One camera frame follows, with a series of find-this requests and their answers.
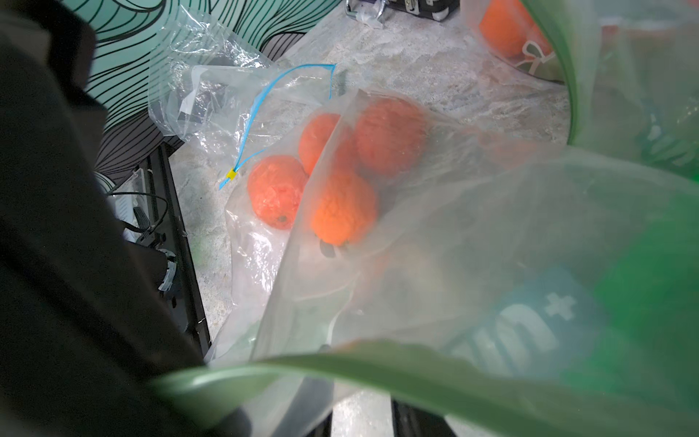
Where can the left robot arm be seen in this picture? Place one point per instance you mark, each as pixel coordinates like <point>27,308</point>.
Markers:
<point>82,327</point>

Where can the oranges in green-zip bag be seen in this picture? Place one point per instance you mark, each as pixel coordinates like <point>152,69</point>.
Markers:
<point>388,138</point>

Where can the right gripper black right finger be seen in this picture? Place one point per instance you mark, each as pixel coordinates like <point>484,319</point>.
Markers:
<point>408,421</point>

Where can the blue-zip clear bag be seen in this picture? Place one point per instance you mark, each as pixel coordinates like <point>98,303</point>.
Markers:
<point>207,87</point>

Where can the green-zip clear bag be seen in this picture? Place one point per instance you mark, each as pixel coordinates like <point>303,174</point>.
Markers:
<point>472,294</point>

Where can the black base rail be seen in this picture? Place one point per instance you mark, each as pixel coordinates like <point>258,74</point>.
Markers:
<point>169,235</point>

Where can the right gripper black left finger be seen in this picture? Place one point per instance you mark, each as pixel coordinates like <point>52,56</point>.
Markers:
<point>324,429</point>

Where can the black case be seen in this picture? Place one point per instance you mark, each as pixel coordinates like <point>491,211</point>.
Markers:
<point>375,12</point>

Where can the green plastic basket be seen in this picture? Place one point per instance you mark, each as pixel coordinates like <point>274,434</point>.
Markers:
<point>649,350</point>

